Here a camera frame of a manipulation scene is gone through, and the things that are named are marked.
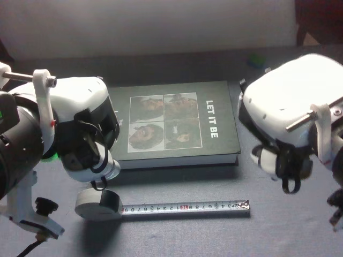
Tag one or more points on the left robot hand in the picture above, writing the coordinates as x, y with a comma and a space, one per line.
80, 93

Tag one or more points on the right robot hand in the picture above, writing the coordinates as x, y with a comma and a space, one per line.
284, 88

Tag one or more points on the grey tape measure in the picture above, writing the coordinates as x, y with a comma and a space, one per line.
88, 204

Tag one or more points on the black hardcover book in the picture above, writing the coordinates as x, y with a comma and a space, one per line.
150, 89

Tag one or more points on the green and blue block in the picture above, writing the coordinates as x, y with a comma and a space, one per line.
256, 61

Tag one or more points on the dark brown furniture piece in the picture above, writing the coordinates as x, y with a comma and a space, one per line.
321, 16

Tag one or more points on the grey table cloth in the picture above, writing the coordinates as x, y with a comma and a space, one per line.
187, 238

